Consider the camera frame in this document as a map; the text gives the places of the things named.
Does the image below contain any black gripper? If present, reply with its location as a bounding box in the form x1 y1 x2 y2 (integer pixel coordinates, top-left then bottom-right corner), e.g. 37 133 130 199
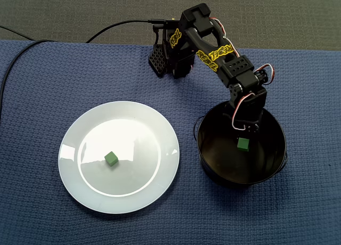
228 86 268 148

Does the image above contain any blue woven cloth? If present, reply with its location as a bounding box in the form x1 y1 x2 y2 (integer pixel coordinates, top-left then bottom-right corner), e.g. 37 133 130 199
0 39 341 245

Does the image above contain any white red gripper servo wire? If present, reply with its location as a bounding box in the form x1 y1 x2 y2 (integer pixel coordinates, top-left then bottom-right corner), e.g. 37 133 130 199
231 91 257 130

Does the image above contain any green cube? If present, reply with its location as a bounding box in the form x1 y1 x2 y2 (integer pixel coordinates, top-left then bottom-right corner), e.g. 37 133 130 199
104 151 119 167
237 137 250 153

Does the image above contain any black metal bucket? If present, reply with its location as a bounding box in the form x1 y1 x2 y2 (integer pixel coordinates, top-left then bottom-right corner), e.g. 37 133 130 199
193 99 289 189

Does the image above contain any thin black cable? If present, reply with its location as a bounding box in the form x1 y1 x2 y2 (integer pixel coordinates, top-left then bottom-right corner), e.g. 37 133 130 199
0 25 35 42

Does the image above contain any thick black cable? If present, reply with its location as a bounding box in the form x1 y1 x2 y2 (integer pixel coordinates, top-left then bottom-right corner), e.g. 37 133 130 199
0 39 56 110

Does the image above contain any white red wrist servo wire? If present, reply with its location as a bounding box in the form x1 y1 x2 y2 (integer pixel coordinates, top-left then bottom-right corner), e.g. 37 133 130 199
253 63 275 86

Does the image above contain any black cable with plug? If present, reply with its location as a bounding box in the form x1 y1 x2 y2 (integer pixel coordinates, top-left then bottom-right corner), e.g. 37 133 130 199
85 18 167 44

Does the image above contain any white round plate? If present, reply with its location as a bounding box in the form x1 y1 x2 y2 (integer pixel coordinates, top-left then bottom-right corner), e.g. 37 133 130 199
58 100 181 215

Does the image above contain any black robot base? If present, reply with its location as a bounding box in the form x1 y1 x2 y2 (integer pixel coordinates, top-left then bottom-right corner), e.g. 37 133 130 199
148 17 197 79

